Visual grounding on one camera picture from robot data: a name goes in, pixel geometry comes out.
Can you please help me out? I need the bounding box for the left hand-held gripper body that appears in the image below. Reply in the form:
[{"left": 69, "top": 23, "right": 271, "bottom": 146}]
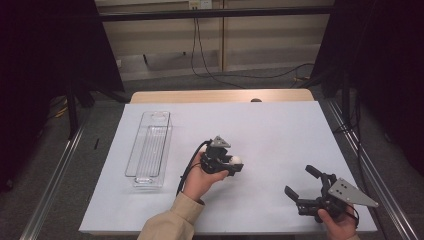
[{"left": 199, "top": 134, "right": 236, "bottom": 176}]

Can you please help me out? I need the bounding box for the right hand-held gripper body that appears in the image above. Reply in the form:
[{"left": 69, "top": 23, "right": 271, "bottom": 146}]
[{"left": 296, "top": 173, "right": 380, "bottom": 224}]

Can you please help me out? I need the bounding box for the clear plastic container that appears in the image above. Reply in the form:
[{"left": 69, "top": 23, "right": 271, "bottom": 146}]
[{"left": 124, "top": 110, "right": 174, "bottom": 190}]

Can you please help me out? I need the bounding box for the person's left hand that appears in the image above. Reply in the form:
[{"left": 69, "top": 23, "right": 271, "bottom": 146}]
[{"left": 182, "top": 151, "right": 231, "bottom": 203}]

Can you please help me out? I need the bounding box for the person's right hand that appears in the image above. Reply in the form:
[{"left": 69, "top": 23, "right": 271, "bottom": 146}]
[{"left": 316, "top": 204, "right": 360, "bottom": 240}]

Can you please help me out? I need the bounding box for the white table cover sheet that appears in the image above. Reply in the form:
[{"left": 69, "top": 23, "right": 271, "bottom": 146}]
[{"left": 78, "top": 101, "right": 378, "bottom": 234}]

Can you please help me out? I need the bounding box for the wooden table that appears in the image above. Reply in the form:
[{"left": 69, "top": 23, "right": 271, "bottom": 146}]
[{"left": 129, "top": 88, "right": 315, "bottom": 105}]

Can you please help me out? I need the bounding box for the black stand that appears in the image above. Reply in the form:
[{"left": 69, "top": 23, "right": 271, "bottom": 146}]
[
  {"left": 339, "top": 69, "right": 355, "bottom": 134},
  {"left": 64, "top": 79, "right": 98, "bottom": 140}
]

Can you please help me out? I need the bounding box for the beige counter cabinet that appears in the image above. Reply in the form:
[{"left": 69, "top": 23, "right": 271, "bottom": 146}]
[{"left": 94, "top": 0, "right": 335, "bottom": 82}]

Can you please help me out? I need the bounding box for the black curtain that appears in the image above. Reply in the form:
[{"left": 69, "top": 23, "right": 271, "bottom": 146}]
[
  {"left": 0, "top": 0, "right": 126, "bottom": 192},
  {"left": 311, "top": 0, "right": 424, "bottom": 178}
]

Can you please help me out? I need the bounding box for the black horizontal bar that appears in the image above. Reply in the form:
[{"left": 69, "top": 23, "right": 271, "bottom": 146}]
[{"left": 98, "top": 5, "right": 334, "bottom": 23}]

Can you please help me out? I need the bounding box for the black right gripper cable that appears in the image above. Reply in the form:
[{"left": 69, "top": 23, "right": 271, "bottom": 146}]
[{"left": 346, "top": 202, "right": 361, "bottom": 230}]

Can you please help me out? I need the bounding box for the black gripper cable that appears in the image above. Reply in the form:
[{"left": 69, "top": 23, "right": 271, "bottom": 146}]
[
  {"left": 346, "top": 202, "right": 361, "bottom": 230},
  {"left": 175, "top": 139, "right": 213, "bottom": 198}
]

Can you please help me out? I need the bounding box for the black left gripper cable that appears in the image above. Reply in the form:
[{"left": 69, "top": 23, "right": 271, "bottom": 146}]
[{"left": 175, "top": 139, "right": 213, "bottom": 198}]

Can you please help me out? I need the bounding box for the metal floor rail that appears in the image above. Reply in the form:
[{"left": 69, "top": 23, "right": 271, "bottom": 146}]
[
  {"left": 324, "top": 99, "right": 420, "bottom": 240},
  {"left": 19, "top": 123, "right": 86, "bottom": 240}
]

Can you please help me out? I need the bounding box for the black floor cable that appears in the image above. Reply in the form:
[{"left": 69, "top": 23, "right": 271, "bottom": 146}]
[{"left": 333, "top": 96, "right": 368, "bottom": 188}]

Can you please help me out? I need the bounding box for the black power cable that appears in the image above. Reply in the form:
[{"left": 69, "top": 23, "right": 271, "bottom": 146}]
[
  {"left": 190, "top": 18, "right": 248, "bottom": 90},
  {"left": 195, "top": 18, "right": 316, "bottom": 80}
]

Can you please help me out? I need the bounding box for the white wall socket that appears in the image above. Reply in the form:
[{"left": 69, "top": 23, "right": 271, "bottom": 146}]
[{"left": 188, "top": 0, "right": 213, "bottom": 10}]

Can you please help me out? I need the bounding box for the yellow cable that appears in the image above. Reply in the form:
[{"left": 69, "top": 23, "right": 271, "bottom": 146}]
[{"left": 49, "top": 99, "right": 72, "bottom": 120}]

